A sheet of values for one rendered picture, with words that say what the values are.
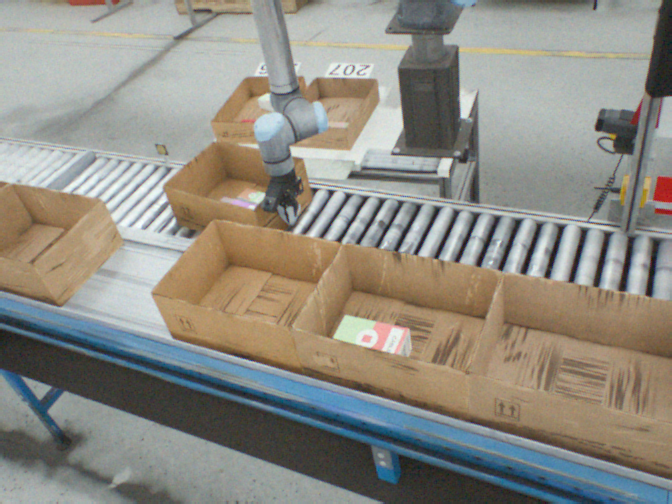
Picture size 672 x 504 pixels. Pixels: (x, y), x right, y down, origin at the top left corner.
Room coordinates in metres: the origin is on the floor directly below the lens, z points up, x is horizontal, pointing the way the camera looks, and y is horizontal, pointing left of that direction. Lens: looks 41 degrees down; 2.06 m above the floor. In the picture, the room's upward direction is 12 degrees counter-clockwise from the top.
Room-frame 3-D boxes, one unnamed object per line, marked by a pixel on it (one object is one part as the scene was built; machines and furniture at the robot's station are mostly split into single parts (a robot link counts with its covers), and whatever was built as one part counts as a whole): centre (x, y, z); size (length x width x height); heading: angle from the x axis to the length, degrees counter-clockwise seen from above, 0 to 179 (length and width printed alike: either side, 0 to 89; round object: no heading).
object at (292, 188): (1.67, 0.11, 0.94); 0.09 x 0.08 x 0.12; 148
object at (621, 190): (1.44, -0.86, 0.84); 0.15 x 0.09 x 0.07; 58
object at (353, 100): (2.31, -0.10, 0.80); 0.38 x 0.28 x 0.10; 152
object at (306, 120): (1.71, 0.01, 1.12); 0.12 x 0.12 x 0.09; 20
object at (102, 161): (2.23, 1.01, 0.72); 0.52 x 0.05 x 0.05; 148
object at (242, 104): (2.46, 0.18, 0.80); 0.38 x 0.28 x 0.10; 156
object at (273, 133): (1.66, 0.11, 1.11); 0.10 x 0.09 x 0.12; 110
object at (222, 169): (1.83, 0.28, 0.83); 0.39 x 0.29 x 0.17; 51
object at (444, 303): (0.98, -0.11, 0.96); 0.39 x 0.29 x 0.17; 58
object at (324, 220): (1.63, 0.07, 0.72); 0.52 x 0.05 x 0.05; 148
